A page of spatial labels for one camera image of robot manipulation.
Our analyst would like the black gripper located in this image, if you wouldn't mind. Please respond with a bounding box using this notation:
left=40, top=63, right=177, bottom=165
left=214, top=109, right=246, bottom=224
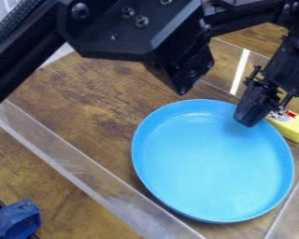
left=234, top=36, right=299, bottom=127

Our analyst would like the blue round plastic tray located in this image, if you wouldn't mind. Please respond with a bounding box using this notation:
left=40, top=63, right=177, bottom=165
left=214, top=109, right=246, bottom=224
left=131, top=99, right=294, bottom=223

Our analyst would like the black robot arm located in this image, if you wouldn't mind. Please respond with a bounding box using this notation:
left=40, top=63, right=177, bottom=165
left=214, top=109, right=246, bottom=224
left=0, top=0, right=299, bottom=127

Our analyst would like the yellow brick with label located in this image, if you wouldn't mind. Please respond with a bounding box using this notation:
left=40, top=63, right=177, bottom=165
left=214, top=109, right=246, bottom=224
left=266, top=109, right=299, bottom=143

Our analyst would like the clear acrylic enclosure wall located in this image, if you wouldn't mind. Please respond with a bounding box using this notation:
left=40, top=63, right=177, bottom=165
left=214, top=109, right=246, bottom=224
left=0, top=46, right=299, bottom=239

